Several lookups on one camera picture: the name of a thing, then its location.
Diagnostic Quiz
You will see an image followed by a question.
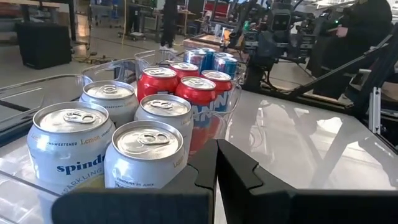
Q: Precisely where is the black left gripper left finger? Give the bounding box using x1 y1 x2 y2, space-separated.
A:
51 138 219 224

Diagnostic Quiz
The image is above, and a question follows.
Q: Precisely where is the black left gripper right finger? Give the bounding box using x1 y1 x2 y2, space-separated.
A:
216 138 398 224

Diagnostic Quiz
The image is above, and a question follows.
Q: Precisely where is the blue silver Red Bull can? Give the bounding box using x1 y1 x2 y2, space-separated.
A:
214 51 234 60
183 49 206 75
201 47 217 72
213 57 239 79

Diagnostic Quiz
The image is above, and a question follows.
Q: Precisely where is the red Fanta can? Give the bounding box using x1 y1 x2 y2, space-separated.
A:
200 70 234 113
137 66 180 103
169 61 200 82
175 76 218 156

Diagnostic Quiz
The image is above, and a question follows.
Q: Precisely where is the blue lemon soda can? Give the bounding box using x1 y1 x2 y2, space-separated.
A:
134 94 194 162

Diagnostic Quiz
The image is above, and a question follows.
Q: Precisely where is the red tool cabinet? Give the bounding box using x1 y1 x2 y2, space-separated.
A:
203 0 233 18

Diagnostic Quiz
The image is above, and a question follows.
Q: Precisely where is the wooden work table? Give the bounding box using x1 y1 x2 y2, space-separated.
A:
183 32 246 54

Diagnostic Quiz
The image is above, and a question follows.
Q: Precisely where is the person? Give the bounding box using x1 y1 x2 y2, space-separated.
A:
306 0 394 100
159 0 180 52

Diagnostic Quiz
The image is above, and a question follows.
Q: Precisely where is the black cabinet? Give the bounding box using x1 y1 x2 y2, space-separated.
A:
15 21 73 70

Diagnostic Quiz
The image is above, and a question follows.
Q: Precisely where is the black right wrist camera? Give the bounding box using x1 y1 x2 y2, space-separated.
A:
271 8 292 32

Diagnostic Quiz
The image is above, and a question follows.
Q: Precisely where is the white frame bracket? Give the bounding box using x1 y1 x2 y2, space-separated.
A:
368 86 382 135

